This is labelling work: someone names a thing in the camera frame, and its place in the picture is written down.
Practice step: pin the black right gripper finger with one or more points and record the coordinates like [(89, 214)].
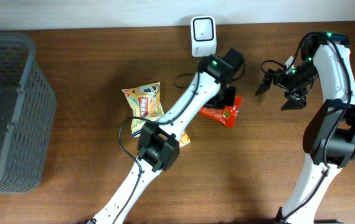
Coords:
[(294, 102), (266, 82)]

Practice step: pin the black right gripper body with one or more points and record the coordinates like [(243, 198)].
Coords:
[(281, 84)]

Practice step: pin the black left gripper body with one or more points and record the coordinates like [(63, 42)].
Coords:
[(224, 99)]

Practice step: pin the red candy bag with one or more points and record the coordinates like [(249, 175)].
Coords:
[(227, 115)]

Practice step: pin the grey plastic basket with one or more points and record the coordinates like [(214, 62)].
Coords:
[(27, 110)]

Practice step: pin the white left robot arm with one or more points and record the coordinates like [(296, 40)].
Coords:
[(158, 144)]

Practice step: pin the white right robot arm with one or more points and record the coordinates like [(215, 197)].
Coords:
[(329, 139)]

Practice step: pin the white barcode scanner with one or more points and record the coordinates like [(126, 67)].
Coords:
[(203, 36)]

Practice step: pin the orange tissue pack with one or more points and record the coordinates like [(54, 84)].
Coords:
[(184, 140)]

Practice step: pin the yellow snack bag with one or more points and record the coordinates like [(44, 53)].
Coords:
[(145, 101)]

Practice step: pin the blue white packet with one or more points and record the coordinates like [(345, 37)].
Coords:
[(136, 134)]

